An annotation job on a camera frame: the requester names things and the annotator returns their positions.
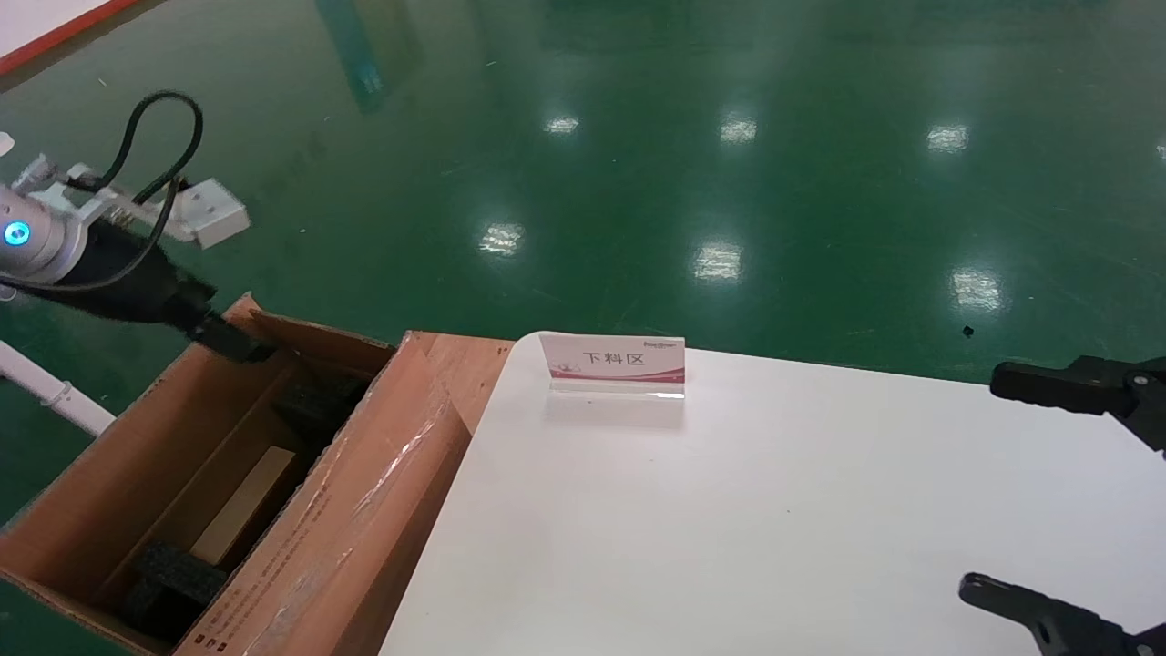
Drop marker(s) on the acrylic sign with red print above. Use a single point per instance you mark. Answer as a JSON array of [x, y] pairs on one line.
[[638, 364]]

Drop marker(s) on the small cardboard box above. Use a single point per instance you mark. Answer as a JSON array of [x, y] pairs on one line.
[[246, 506]]

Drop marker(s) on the black foam block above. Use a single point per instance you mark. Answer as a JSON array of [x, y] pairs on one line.
[[319, 405], [173, 588]]

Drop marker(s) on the grey metal camera bracket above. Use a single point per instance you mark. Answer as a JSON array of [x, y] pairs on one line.
[[64, 194]]

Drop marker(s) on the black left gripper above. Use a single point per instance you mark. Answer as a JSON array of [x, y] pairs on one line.
[[127, 278]]

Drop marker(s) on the white tubular stand frame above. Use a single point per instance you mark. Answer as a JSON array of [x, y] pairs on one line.
[[50, 387]]

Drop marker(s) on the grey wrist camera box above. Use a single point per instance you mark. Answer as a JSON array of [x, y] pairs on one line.
[[211, 214]]

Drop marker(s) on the large open cardboard box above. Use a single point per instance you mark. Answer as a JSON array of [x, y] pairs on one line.
[[364, 510]]

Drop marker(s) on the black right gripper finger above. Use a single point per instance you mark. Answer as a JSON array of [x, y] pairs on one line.
[[1093, 392], [1066, 629]]

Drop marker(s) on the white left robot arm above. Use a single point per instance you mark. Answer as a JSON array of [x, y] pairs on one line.
[[36, 241]]

